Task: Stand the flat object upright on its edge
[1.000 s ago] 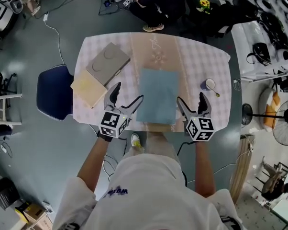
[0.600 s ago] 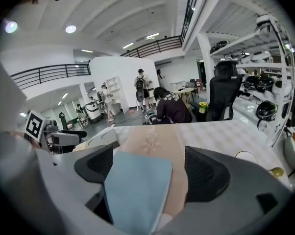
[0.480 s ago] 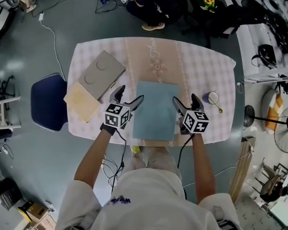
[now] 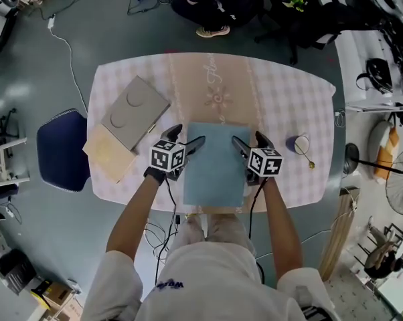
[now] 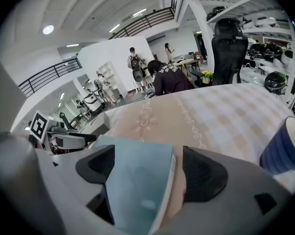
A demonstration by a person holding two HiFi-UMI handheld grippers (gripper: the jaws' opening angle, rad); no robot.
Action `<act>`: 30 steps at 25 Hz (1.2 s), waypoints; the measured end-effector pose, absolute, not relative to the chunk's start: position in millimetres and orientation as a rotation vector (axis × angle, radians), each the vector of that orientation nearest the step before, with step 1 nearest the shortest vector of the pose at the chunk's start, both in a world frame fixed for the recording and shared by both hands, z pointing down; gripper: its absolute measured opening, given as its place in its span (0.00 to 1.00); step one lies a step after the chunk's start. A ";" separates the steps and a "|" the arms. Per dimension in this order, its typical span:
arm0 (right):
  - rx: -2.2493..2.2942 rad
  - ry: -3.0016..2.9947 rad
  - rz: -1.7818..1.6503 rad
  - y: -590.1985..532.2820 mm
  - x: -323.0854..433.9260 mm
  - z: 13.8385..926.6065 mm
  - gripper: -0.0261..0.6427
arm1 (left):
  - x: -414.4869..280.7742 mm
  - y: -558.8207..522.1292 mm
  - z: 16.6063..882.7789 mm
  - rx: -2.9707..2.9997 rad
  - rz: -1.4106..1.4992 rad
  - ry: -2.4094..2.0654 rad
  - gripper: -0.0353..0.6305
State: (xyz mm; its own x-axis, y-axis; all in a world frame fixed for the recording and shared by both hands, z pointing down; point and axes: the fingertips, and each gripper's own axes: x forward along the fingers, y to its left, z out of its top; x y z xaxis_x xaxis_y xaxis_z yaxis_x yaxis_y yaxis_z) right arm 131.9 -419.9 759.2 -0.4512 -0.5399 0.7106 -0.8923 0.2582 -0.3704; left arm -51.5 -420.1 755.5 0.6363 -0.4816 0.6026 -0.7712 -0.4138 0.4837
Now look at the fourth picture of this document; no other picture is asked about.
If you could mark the beige flat box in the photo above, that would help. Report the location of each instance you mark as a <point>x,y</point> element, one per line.
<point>107,156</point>

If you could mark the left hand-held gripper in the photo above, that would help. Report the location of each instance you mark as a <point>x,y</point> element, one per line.
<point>161,157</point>

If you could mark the person's left forearm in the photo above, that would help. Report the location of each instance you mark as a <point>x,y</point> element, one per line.
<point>134,212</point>

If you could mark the person's right forearm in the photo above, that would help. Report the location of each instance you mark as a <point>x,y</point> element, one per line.
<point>282,219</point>

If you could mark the person's beige trousers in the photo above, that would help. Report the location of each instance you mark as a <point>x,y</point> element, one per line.
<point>221,229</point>

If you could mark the gold spoon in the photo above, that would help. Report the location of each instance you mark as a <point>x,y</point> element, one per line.
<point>311,165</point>

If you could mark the cardboard box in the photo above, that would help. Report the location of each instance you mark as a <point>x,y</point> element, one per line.
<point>59,294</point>

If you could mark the black box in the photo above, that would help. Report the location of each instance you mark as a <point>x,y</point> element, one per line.
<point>17,273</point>

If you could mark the white orange cushion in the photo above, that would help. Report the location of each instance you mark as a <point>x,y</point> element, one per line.
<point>379,132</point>

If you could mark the black office chair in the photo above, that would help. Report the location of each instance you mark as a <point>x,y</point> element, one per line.
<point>322,22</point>

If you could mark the purple cup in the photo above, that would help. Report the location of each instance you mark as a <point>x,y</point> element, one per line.
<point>290,144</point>

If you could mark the blue cloth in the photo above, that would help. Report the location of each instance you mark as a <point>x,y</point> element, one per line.
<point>216,169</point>

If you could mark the person's white shirt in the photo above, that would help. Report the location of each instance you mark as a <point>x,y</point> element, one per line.
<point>215,279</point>

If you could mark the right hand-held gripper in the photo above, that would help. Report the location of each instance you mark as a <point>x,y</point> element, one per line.
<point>265,162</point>

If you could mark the white metal frame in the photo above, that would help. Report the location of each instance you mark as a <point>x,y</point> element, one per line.
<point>7,143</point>

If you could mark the pink checkered tablecloth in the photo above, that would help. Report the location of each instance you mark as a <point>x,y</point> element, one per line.
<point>282,105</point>

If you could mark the blue chair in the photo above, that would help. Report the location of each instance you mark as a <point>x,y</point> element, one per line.
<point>61,145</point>

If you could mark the grey flat box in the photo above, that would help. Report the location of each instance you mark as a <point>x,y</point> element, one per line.
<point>134,112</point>

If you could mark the light wooden board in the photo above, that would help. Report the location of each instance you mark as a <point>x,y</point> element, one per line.
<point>338,232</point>

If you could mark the yellow black tool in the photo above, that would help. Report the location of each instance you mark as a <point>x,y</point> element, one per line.
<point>41,294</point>

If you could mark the black floor fan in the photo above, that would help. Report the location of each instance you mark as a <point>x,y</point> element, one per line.
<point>402,186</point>

